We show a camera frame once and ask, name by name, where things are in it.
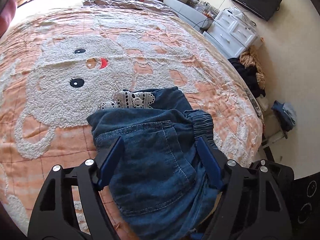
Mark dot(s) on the tan and black clothes heap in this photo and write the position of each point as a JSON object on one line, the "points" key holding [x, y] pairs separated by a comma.
{"points": [[249, 68]]}

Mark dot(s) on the pink crumpled blanket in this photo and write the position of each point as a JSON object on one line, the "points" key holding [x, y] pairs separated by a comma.
{"points": [[7, 15]]}

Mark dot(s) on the blue clothes on stool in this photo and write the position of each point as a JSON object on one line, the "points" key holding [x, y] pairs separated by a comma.
{"points": [[285, 114]]}

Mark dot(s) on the white drawer cabinet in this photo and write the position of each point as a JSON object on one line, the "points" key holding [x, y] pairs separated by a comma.
{"points": [[232, 33]]}

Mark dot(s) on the orange white bunny bedspread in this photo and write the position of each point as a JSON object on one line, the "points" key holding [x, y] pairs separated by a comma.
{"points": [[61, 58]]}

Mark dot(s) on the white low desk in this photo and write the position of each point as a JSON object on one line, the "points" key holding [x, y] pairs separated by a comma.
{"points": [[189, 15]]}

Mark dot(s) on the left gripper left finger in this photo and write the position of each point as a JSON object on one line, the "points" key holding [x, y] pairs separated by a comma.
{"points": [[54, 215]]}

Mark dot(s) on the blue denim lace-trimmed pants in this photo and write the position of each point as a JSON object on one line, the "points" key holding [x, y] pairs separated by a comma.
{"points": [[160, 184]]}

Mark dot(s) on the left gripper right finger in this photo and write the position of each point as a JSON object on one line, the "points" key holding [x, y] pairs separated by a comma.
{"points": [[251, 205]]}

